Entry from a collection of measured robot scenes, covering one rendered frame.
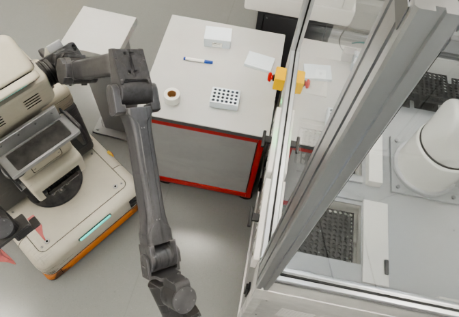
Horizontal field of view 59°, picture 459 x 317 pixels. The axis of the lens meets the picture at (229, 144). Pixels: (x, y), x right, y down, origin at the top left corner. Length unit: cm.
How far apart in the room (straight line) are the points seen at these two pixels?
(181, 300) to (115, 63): 53
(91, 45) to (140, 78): 113
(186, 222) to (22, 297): 90
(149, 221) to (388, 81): 65
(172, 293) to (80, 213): 128
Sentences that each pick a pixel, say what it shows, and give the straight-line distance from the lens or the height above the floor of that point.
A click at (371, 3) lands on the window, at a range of 57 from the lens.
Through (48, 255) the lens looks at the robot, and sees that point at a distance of 211.
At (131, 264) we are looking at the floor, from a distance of 229.
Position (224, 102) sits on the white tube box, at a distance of 174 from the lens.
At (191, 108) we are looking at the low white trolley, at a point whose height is 76.
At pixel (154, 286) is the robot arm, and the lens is 97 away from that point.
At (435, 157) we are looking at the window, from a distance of 56.
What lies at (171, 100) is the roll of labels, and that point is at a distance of 174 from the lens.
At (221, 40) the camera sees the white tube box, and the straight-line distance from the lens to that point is 196.
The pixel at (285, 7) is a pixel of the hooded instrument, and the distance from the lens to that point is 210.
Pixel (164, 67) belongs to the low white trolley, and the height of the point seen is 76.
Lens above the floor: 219
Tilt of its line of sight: 59 degrees down
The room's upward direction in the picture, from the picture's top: 7 degrees clockwise
